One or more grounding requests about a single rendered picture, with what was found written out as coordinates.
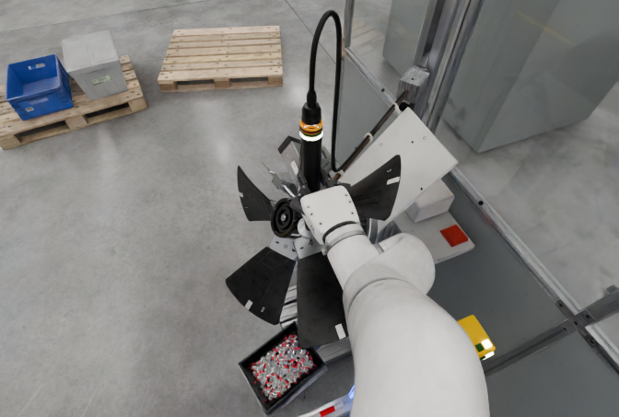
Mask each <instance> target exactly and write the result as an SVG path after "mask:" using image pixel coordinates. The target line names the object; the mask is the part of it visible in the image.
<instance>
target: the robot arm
mask: <svg viewBox="0 0 619 417"><path fill-rule="evenodd" d="M297 182H298V185H299V187H300V190H299V191H298V194H297V196H296V197H295V198H294V199H293V200H292V201H291V202H290V206H291V207H292V208H293V209H295V210H297V211H298V212H300V213H301V214H302V216H303V218H304V220H305V222H306V224H307V225H308V227H309V230H310V231H311V233H312V235H313V236H314V237H315V238H316V239H317V241H318V242H319V243H320V244H325V246H324V248H323V249H321V252H322V254H323V255H327V257H328V259H329V261H330V263H331V265H332V267H333V270H334V272H335V274H336V277H337V279H338V281H339V283H340V285H341V286H342V289H343V304H344V310H345V320H346V326H347V330H348V335H349V340H350V343H351V349H352V354H353V358H354V366H355V384H354V395H353V401H352V408H351V412H350V416H349V417H490V412H489V402H488V394H487V387H486V382H485V374H484V371H483V368H482V365H481V362H480V359H479V356H478V354H477V351H476V350H475V348H474V346H473V343H472V341H471V339H470V338H469V336H468V335H467V333H466V332H465V330H464V329H463V328H462V326H461V325H460V324H459V323H458V321H457V320H456V319H455V318H454V317H453V316H451V315H450V314H449V313H448V312H447V311H446V310H445V309H443V308H442V307H441V306H440V305H438V304H437V303H436V302H435V301H433V300H432V299H431V298H430V297H428V296H427V295H426V294H427V293H428V291H429V290H430V288H431V286H432V285H433V283H434V280H435V265H434V262H433V259H432V256H431V254H430V252H429V250H428V248H427V247H426V245H425V244H424V243H423V242H422V241H421V240H420V239H419V238H418V237H415V236H413V235H411V234H408V233H400V234H397V235H395V236H392V237H389V238H387V239H385V240H383V241H381V242H380V243H378V244H375V245H373V244H371V243H370V241H369V239H368V237H367V235H366V233H365V232H364V230H363V228H362V226H361V225H360V221H359V218H358V215H357V212H356V208H355V206H354V204H353V202H352V199H351V197H350V195H349V194H350V188H351V184H349V183H343V182H342V183H341V182H340V181H337V180H333V179H332V178H331V177H328V175H327V173H326V171H325V169H322V168H321V184H322V185H323V186H326V190H322V191H317V192H314V193H312V192H311V191H310V189H309V188H308V183H307V181H306V179H305V177H304V175H303V173H302V170H299V171H298V176H297ZM300 203H301V204H300Z"/></svg>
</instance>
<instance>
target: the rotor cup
mask: <svg viewBox="0 0 619 417"><path fill-rule="evenodd" d="M292 200H293V199H292V198H282V199H280V200H279V201H278V202H277V203H276V204H275V205H274V208H273V210H272V213H271V219H270V223H271V228H272V231H273V233H274V234H275V235H276V236H277V237H280V238H286V239H294V240H295V239H296V238H299V237H301V236H299V237H298V236H291V235H292V234H298V235H299V232H298V222H299V221H300V219H301V218H302V217H303V216H302V214H301V213H300V212H298V211H297V210H295V209H293V208H292V207H291V206H290V202H291V201H292ZM282 214H285V215H286V220H285V221H282V220H281V216H282Z"/></svg>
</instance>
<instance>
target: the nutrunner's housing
mask: <svg viewBox="0 0 619 417"><path fill-rule="evenodd" d="M301 120H302V122H303V123H305V124H307V125H316V124H319V123H320V122H321V106H320V104H319V103H318V102H317V94H316V91H315V90H314V92H313V93H309V91H308V93H307V102H305V103H304V105H303V107H302V115H301Z"/></svg>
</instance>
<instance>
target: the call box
mask: <svg viewBox="0 0 619 417"><path fill-rule="evenodd" d="M458 323H459V324H460V325H461V326H462V328H463V329H464V330H465V332H466V333H467V335H468V336H469V338H470V339H471V341H472V343H473V346H474V348H475V350H476V351H477V354H478V356H479V358H480V357H483V356H485V355H487V354H489V353H491V352H493V351H495V350H496V346H495V345H494V344H493V343H492V341H491V340H490V338H489V337H488V335H487V334H486V332H485V330H484V329H483V328H482V326H481V325H480V323H479V322H478V320H477V319H476V317H475V316H474V315H471V316H468V317H466V318H464V319H460V320H458ZM486 340H489V341H490V343H491V344H492V346H491V347H489V348H487V349H486V348H485V346H484V345H483V341H486ZM478 343H481V344H482V345H483V346H484V348H485V349H484V350H483V351H481V352H478V350H477V349H476V347H475V345H476V344H478Z"/></svg>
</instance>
